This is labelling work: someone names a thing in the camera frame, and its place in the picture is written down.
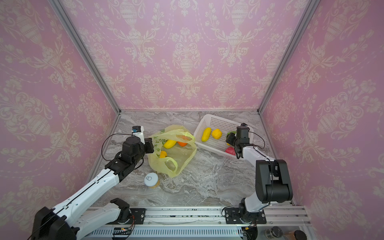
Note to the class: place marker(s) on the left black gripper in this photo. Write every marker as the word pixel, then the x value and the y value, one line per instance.
pixel 148 143

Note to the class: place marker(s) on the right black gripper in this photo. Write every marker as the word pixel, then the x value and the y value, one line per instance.
pixel 231 139

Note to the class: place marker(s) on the red lychee fruit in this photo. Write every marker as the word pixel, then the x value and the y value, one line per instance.
pixel 231 151

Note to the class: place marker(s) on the yellow lemon fruit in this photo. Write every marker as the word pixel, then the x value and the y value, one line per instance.
pixel 217 134

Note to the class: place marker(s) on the yellow banana fruit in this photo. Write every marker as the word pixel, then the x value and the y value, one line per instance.
pixel 206 134

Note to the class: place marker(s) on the peach fruit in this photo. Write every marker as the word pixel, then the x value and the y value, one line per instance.
pixel 163 154

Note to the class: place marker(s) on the yellow mango fruit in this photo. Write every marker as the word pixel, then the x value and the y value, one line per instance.
pixel 169 144

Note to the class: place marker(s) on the yellow-green plastic bag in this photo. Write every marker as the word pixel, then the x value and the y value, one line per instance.
pixel 178 157

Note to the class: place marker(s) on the orange fruit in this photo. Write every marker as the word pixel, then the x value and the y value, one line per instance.
pixel 182 144

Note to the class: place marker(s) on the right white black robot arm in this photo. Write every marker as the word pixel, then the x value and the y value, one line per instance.
pixel 272 178

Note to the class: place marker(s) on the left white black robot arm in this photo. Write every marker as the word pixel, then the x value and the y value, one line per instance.
pixel 68 220

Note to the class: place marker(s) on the white plastic basket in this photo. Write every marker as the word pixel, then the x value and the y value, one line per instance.
pixel 211 134

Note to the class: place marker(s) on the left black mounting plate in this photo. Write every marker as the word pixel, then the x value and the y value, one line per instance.
pixel 134 216

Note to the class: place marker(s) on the black mounting plate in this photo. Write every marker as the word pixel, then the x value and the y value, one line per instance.
pixel 134 216
pixel 235 216

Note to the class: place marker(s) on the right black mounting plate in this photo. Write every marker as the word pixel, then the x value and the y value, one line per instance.
pixel 235 216

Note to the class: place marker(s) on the small circuit board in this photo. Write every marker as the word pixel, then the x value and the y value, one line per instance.
pixel 121 232

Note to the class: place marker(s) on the metal can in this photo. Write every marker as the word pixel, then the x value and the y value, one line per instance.
pixel 273 233

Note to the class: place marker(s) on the black round object right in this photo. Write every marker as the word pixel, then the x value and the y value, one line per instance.
pixel 300 235

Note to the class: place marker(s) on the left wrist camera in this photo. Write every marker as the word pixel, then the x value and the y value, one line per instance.
pixel 138 131

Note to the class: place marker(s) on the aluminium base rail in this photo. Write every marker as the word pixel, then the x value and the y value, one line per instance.
pixel 206 223

